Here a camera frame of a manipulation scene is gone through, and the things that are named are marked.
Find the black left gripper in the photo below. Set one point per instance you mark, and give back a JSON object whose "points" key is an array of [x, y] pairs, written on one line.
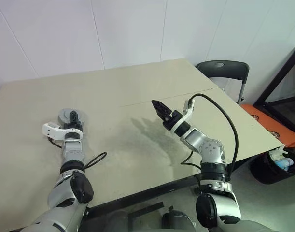
{"points": [[73, 126]]}

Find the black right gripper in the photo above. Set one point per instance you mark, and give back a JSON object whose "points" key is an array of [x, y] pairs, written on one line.
{"points": [[172, 119]]}

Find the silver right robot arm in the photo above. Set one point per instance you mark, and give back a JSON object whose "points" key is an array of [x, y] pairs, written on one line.
{"points": [[210, 149]]}

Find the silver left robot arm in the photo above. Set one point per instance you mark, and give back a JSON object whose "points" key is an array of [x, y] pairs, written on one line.
{"points": [[72, 149]]}

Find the black folding chair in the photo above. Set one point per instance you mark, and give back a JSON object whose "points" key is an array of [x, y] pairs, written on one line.
{"points": [[234, 70]]}

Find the black flat bar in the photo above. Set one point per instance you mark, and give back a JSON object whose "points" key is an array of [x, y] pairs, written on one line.
{"points": [[147, 209]]}

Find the orange flat object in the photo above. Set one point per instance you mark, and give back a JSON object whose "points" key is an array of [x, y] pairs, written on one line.
{"points": [[265, 120]]}

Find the dark rounded shape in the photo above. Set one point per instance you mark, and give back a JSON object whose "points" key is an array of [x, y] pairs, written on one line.
{"points": [[178, 222]]}

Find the black framed glass cabinet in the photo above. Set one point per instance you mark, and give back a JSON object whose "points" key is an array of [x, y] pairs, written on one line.
{"points": [[274, 79]]}

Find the black trash bin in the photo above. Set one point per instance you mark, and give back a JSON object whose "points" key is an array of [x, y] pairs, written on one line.
{"points": [[265, 174]]}

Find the white crumpled paper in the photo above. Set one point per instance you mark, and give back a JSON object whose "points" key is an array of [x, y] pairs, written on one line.
{"points": [[277, 152]]}

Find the light blue plastic bottle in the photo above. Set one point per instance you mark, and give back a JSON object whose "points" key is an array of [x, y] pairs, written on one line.
{"points": [[283, 163]]}

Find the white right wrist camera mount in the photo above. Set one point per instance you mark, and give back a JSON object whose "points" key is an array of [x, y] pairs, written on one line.
{"points": [[187, 115]]}

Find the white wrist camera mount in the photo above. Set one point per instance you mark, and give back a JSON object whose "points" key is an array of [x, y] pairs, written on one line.
{"points": [[51, 130], [187, 115]]}

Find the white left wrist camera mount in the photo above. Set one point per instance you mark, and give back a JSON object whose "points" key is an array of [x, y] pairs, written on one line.
{"points": [[51, 130]]}

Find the black table frame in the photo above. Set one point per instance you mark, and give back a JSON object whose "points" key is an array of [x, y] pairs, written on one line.
{"points": [[149, 193]]}

